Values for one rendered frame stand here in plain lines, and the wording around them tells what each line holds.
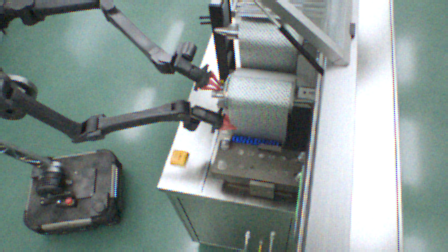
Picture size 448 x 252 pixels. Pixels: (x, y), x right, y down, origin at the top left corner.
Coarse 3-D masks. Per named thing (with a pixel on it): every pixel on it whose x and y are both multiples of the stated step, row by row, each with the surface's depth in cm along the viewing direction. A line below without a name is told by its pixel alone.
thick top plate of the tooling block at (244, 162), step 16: (240, 144) 154; (224, 160) 151; (240, 160) 150; (256, 160) 149; (272, 160) 148; (288, 160) 148; (224, 176) 149; (240, 176) 146; (256, 176) 145; (272, 176) 144; (288, 176) 144
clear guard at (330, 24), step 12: (288, 0) 85; (300, 0) 89; (312, 0) 92; (324, 0) 96; (336, 0) 101; (312, 12) 90; (324, 12) 94; (336, 12) 98; (324, 24) 92; (336, 24) 96; (336, 36) 94
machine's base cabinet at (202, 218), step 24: (192, 216) 185; (216, 216) 176; (240, 216) 168; (264, 216) 161; (288, 216) 154; (192, 240) 224; (216, 240) 213; (240, 240) 201; (264, 240) 191; (288, 240) 181
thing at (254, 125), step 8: (232, 112) 144; (240, 112) 143; (232, 120) 149; (240, 120) 147; (248, 120) 146; (256, 120) 145; (264, 120) 143; (272, 120) 142; (280, 120) 141; (240, 128) 152; (248, 128) 151; (256, 128) 150; (264, 128) 148; (272, 128) 147; (280, 128) 145; (248, 136) 156; (256, 136) 155; (264, 136) 153; (272, 136) 152; (280, 136) 150
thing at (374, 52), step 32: (384, 0) 136; (384, 32) 127; (384, 64) 118; (384, 96) 111; (384, 128) 105; (384, 160) 99; (352, 192) 95; (384, 192) 94; (352, 224) 90; (384, 224) 89
